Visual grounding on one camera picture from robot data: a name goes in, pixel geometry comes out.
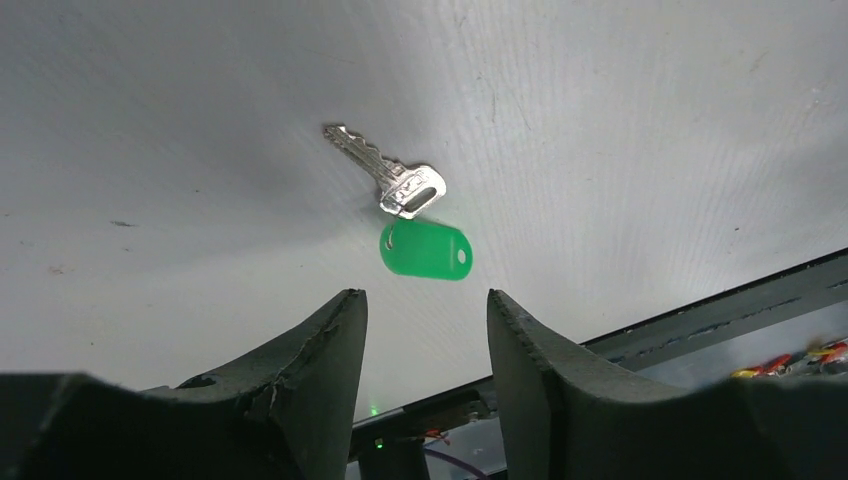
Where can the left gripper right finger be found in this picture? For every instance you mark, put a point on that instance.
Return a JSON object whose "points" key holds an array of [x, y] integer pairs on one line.
{"points": [[567, 413]]}

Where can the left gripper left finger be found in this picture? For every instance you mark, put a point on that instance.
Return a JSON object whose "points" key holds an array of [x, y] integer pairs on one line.
{"points": [[284, 410]]}

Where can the green plastic key tag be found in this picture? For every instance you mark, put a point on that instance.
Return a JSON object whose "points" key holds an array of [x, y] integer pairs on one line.
{"points": [[426, 250]]}

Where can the silver key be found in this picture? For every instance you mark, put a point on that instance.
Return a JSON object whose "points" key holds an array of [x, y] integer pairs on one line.
{"points": [[405, 191]]}

